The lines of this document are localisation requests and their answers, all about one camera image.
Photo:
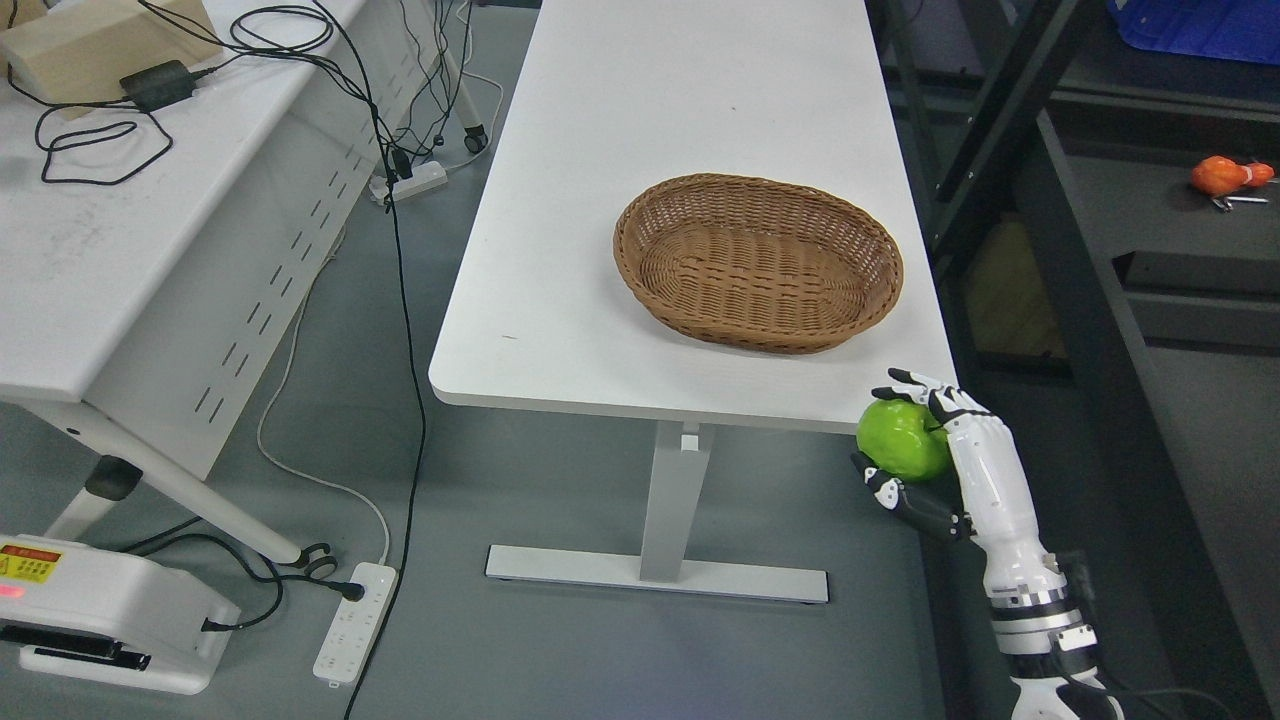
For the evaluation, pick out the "black power adapter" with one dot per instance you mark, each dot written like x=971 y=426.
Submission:
x=158 y=87

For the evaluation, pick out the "white power strip near device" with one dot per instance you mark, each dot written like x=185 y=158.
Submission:
x=347 y=645

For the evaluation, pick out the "green apple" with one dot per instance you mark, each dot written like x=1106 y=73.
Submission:
x=905 y=440

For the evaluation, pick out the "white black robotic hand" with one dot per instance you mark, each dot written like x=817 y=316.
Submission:
x=998 y=512

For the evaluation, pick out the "white table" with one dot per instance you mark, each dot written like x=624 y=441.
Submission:
x=614 y=97

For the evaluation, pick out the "white box device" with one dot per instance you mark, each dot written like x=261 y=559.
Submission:
x=110 y=617

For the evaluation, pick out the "blue plastic bin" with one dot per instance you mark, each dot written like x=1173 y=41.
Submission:
x=1227 y=30

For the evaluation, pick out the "orange toy on shelf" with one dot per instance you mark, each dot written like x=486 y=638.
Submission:
x=1219 y=176

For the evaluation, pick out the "brown wicker basket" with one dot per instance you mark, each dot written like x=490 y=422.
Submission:
x=756 y=263

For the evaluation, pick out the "beige wooden block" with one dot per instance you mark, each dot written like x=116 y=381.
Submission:
x=80 y=50

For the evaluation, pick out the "white desk with perforated panel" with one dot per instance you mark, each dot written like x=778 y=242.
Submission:
x=139 y=318

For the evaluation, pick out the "white power strip far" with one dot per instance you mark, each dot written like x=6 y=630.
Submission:
x=425 y=177

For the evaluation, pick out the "black metal shelf rack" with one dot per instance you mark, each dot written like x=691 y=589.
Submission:
x=1123 y=325

